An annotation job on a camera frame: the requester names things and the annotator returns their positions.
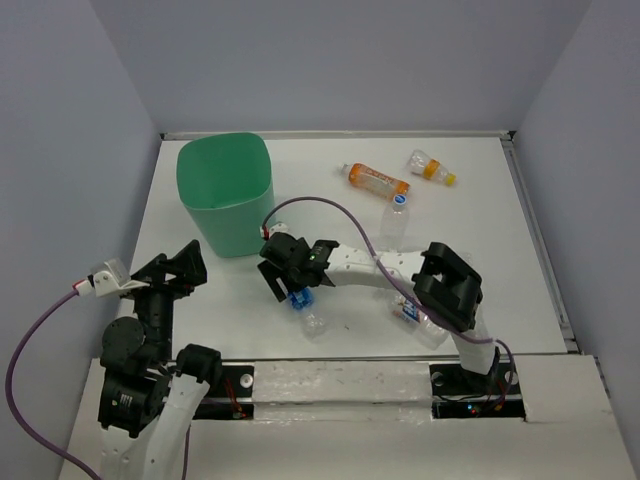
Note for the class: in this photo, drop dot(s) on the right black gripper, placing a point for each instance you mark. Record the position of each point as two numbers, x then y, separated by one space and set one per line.
272 276

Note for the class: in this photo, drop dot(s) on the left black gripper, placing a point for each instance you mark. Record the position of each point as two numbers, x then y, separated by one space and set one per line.
189 263

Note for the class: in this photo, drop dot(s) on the clear bottle blue label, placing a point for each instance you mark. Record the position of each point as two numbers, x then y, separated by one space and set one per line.
303 304

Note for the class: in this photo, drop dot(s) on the clear bottle blue-white cap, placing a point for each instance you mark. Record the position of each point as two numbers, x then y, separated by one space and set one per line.
394 223

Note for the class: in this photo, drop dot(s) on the orange label tea bottle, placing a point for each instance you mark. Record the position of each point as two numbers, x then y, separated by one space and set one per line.
368 179

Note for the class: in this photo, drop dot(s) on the small yellow cap bottle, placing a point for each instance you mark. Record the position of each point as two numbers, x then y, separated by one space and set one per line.
423 165

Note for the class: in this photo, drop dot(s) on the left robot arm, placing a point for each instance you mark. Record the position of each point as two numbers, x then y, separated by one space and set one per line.
150 393

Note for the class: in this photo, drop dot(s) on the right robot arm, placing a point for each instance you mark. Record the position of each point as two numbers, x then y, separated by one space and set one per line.
437 279

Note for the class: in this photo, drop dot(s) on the green plastic bin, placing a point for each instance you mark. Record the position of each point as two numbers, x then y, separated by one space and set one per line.
225 183

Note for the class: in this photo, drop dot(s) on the clear bottle blue-orange label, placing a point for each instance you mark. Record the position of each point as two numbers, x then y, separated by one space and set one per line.
414 322

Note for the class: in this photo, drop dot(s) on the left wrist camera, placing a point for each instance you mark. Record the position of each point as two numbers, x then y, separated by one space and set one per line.
111 278

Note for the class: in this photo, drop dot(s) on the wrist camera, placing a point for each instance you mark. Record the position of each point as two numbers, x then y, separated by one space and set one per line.
111 278
267 232

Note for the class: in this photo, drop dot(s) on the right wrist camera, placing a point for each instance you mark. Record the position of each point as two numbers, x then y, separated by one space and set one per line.
267 232

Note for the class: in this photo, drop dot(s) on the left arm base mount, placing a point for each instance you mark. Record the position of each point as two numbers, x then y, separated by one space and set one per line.
232 398

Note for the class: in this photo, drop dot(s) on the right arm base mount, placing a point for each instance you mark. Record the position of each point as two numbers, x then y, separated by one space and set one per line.
458 394

